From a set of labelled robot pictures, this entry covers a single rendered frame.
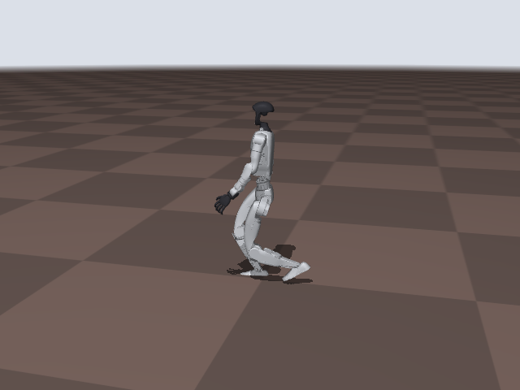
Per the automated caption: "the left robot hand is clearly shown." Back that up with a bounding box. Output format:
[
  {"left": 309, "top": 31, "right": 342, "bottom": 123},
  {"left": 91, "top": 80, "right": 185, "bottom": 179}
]
[{"left": 214, "top": 189, "right": 239, "bottom": 215}]

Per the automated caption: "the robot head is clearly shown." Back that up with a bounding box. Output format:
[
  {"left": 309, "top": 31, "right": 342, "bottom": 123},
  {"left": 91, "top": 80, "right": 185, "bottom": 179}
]
[{"left": 252, "top": 102, "right": 274, "bottom": 132}]

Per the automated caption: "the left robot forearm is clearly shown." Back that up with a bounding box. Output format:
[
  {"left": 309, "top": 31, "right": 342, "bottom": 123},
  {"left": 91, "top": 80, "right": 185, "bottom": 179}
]
[{"left": 229, "top": 163, "right": 253, "bottom": 197}]

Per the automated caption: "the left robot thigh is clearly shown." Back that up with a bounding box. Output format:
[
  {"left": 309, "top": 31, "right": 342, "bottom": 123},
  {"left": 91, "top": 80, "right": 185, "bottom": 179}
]
[{"left": 244, "top": 196, "right": 270, "bottom": 255}]

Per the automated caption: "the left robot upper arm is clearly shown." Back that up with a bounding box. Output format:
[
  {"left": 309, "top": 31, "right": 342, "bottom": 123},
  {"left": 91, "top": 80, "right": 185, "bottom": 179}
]
[{"left": 245, "top": 133, "right": 267, "bottom": 175}]

